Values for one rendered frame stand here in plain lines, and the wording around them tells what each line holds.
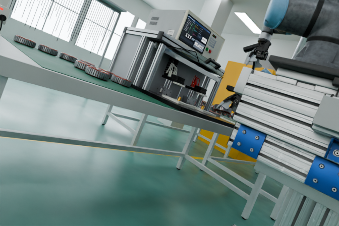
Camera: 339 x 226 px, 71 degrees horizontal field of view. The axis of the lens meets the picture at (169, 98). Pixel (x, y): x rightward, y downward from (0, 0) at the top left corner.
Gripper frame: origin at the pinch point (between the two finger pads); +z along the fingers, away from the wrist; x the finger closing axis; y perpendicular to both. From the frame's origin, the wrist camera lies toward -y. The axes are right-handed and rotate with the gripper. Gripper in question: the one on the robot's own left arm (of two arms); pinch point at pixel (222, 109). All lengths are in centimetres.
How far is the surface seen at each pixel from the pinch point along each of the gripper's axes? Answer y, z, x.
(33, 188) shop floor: -1, 97, -73
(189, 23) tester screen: -45, -22, -27
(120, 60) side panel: -54, 25, -45
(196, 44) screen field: -40.7, -14.9, -15.1
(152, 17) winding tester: -75, -5, -32
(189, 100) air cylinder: -21.9, 16.0, -1.2
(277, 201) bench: 42, 49, 137
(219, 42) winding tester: -46, -25, 6
